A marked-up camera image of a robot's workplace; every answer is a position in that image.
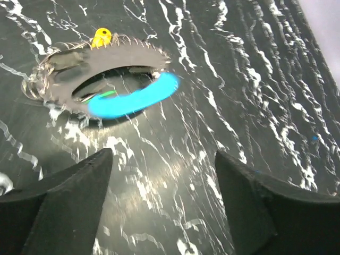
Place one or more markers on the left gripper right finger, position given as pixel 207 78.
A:
pixel 269 216

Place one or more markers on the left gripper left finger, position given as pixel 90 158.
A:
pixel 59 214

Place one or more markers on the green key tag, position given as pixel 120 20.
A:
pixel 105 94

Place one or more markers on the yellow key tag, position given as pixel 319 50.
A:
pixel 102 37

